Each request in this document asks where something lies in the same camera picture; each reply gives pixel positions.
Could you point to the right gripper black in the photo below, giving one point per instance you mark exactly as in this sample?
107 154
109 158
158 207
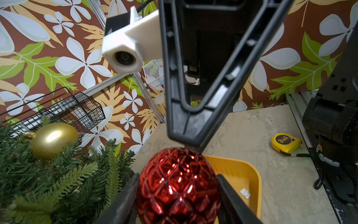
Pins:
220 43

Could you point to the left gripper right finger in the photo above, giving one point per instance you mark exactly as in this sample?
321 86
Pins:
233 209

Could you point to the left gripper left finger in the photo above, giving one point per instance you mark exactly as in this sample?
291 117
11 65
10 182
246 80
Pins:
123 209

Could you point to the red faceted ornament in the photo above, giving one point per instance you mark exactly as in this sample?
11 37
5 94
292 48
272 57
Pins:
178 186

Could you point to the gold ball ornament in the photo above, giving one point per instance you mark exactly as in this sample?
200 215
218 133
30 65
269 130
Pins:
51 139

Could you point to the small green christmas tree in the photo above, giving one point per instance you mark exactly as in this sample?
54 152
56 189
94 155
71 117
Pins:
75 187

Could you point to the small white paper tag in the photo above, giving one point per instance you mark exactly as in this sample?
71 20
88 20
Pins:
245 193

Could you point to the yellow plastic tray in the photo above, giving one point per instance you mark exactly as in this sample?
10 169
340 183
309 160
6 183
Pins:
240 174

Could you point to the yellow tape measure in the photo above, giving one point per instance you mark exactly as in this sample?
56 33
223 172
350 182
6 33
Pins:
285 143

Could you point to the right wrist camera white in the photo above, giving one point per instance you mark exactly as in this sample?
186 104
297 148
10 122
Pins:
130 41

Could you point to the black wire basket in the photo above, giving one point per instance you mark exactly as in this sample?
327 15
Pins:
76 109

